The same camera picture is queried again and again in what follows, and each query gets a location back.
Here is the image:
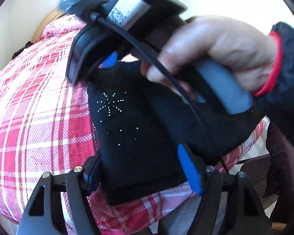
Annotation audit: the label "small black lace cloth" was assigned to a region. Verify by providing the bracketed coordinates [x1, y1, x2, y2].
[11, 40, 32, 60]

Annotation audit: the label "cream wooden headboard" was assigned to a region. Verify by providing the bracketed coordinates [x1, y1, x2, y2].
[31, 5, 75, 43]

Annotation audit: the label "red plaid bed sheet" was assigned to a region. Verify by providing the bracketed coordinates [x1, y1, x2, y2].
[0, 15, 271, 235]

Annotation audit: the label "black pants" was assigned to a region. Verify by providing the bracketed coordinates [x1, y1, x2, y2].
[87, 60, 265, 206]

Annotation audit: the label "dark maroon upholstered chair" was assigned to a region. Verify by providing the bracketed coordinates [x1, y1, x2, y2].
[238, 124, 294, 228]

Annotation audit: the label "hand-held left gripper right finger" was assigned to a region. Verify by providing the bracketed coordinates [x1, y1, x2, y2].
[177, 144, 271, 235]

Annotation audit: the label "person's right hand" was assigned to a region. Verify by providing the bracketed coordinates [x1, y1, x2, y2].
[141, 15, 279, 96]

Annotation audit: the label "grey cloth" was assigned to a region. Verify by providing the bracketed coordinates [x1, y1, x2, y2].
[159, 194, 227, 235]

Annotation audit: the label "pink ruffled pillow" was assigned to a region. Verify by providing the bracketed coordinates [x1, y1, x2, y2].
[43, 15, 87, 38]

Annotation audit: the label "black cable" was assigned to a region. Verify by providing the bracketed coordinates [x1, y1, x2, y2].
[93, 13, 206, 140]

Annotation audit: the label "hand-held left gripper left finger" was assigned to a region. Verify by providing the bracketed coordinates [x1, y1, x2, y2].
[18, 155, 103, 235]

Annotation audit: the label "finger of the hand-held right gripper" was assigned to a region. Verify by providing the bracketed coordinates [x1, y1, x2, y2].
[66, 26, 109, 88]
[101, 51, 120, 69]

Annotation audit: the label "person's right forearm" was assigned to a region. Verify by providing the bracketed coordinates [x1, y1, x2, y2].
[253, 21, 294, 134]

